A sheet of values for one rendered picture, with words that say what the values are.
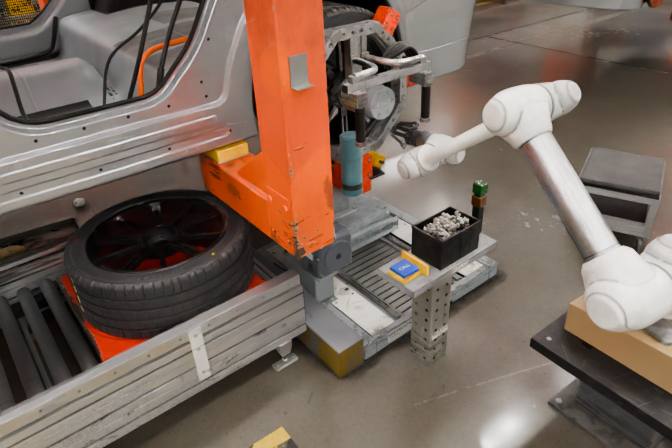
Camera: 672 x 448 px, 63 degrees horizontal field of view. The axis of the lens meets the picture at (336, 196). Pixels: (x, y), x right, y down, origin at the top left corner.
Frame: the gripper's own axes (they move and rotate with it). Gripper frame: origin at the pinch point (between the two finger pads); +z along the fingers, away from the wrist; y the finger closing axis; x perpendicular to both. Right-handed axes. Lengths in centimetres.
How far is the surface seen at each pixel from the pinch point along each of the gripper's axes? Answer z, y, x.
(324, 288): -21, -74, 5
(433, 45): 10.4, 46.5, -8.0
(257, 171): -17, -47, 63
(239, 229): -9, -69, 50
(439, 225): -64, -31, 21
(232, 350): -34, -104, 45
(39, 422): -33, -137, 94
